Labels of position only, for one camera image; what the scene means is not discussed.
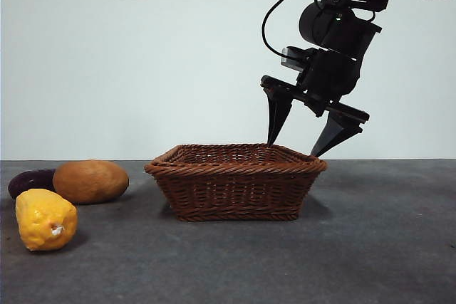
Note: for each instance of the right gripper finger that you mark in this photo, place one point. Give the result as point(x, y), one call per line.
point(336, 131)
point(278, 111)

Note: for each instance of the brown wicker basket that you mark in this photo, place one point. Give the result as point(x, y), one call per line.
point(235, 193)

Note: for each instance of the brown potato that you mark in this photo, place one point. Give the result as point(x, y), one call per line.
point(92, 183)

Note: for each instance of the yellow corn cob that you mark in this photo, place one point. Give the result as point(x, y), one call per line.
point(42, 218)

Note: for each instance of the purple eggplant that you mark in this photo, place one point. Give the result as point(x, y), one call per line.
point(28, 183)

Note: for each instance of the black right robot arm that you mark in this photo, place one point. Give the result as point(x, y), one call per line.
point(338, 30)

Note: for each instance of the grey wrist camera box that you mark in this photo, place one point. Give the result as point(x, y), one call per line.
point(292, 58)

